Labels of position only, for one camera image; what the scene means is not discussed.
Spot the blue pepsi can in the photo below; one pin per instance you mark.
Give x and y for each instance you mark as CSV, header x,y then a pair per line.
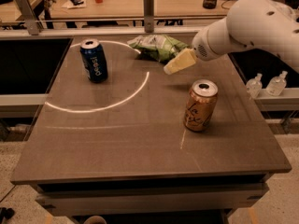
x,y
94,60

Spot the black mesh pen holder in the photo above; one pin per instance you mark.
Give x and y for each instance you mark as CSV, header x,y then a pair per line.
x,y
209,4

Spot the orange la croix can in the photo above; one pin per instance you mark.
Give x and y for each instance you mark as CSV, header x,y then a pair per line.
x,y
203,96

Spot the green jalapeno chip bag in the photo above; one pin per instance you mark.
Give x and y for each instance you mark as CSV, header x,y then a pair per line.
x,y
161,48

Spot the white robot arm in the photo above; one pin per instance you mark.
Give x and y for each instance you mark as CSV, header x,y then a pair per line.
x,y
249,24

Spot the wooden background desk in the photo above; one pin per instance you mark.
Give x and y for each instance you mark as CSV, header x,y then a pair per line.
x,y
134,9

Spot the clear sanitizer bottle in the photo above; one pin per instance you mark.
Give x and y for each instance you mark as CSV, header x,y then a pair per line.
x,y
277,84
254,85

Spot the metal rail bracket middle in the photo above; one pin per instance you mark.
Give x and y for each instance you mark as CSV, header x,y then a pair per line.
x,y
148,8

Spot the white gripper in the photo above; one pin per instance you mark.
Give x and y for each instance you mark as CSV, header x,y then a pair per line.
x,y
203,48

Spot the metal rail bracket left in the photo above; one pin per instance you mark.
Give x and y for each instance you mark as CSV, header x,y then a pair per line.
x,y
32,24

